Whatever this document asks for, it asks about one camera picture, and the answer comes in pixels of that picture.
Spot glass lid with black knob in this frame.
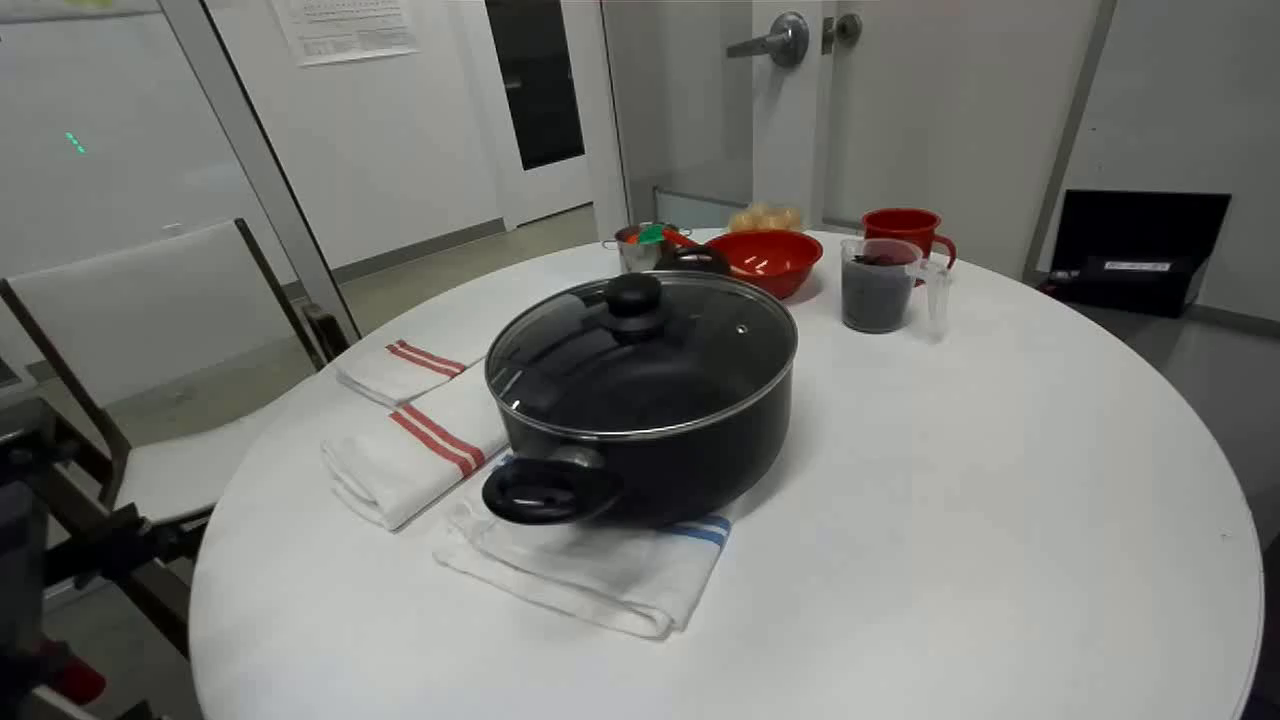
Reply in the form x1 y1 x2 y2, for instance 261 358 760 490
482 273 798 444

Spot black cooking pot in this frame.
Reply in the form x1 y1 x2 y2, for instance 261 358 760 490
478 273 798 526

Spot metal can with colourful items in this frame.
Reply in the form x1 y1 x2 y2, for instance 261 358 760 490
610 216 672 275

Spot red plastic bowl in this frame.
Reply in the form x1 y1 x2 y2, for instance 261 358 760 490
700 228 827 302

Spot yellowish bread-like object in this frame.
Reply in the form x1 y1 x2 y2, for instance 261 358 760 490
726 198 809 237

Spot clear measuring cup dark contents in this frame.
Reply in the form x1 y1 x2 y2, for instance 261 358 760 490
834 237 958 344

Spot white towel with red stripes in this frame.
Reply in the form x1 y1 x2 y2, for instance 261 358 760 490
315 372 516 536
333 337 488 412

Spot red mug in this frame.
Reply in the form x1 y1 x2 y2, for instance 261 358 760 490
861 202 958 275

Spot white door with dark window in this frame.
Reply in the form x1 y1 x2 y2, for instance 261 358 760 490
445 0 632 233

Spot silver door lock knob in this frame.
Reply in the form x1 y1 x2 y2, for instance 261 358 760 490
818 13 868 56

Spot white paper notice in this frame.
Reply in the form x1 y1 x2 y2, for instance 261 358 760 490
269 0 419 73

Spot silver door lever handle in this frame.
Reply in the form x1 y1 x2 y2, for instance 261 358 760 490
725 13 813 73

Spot grey metal frame post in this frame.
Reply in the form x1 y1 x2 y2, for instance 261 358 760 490
154 0 364 356

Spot white chair with dark frame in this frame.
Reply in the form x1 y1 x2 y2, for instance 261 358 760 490
0 216 333 531

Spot black camera tripod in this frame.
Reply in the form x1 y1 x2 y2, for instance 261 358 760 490
0 384 216 720

